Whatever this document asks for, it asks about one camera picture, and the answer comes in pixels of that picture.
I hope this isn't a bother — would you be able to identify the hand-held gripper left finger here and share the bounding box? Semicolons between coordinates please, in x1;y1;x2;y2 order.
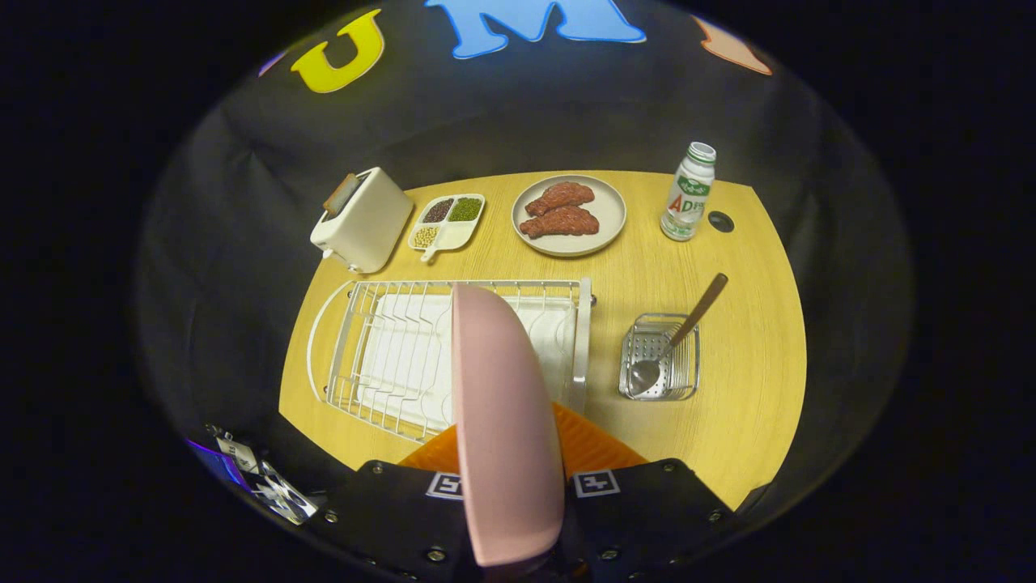
308;423;478;583

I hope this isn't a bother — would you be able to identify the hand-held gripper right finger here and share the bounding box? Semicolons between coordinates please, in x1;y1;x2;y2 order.
552;401;733;583

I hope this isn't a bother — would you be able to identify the pink plate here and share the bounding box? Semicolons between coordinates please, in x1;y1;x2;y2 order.
451;283;566;568

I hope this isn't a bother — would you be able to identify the metal wire basket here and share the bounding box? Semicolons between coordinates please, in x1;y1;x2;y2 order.
618;313;702;402

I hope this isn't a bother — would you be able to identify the white wire dish rack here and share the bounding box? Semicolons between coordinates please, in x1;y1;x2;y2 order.
308;277;597;444

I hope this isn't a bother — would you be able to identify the wooden handled metal spoon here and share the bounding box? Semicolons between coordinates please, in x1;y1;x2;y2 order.
630;273;729;398

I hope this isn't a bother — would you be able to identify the grey plate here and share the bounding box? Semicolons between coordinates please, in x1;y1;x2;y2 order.
512;174;628;258

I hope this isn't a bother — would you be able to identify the white divided dish with beans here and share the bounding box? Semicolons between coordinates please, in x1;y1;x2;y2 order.
407;194;486;263

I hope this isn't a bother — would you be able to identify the white drip tray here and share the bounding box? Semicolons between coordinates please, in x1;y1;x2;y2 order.
356;291;577;434

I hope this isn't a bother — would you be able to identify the white toaster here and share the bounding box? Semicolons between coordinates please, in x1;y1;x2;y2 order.
310;167;414;274

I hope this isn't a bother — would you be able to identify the red meat piece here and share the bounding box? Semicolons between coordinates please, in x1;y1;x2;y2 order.
524;181;596;217
519;206;601;239

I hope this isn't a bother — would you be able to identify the white bottle with green label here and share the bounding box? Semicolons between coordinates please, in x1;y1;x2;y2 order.
660;142;718;242

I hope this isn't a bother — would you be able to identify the toast bread slice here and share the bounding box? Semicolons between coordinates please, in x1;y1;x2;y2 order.
322;172;363;218

